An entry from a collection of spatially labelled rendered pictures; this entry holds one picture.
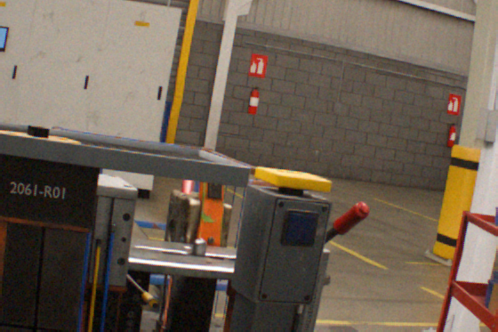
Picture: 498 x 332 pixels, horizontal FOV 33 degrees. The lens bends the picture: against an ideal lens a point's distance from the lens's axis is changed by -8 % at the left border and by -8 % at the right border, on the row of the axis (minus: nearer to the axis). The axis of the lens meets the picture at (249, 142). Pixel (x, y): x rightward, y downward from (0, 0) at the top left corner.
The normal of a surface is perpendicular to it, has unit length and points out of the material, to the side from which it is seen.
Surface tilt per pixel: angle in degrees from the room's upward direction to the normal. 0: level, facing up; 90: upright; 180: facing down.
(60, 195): 90
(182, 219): 90
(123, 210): 90
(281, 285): 90
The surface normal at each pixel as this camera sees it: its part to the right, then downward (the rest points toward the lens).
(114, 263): 0.38, 0.11
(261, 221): -0.91, -0.13
